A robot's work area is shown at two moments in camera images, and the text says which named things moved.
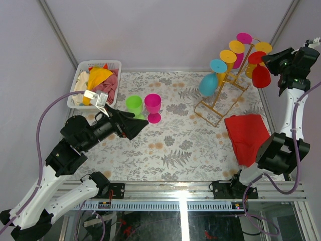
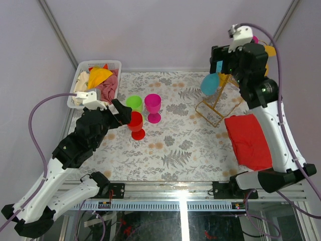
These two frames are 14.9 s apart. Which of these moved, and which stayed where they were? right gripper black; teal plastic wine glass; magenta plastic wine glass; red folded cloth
Moved: right gripper black
Stayed: magenta plastic wine glass; teal plastic wine glass; red folded cloth
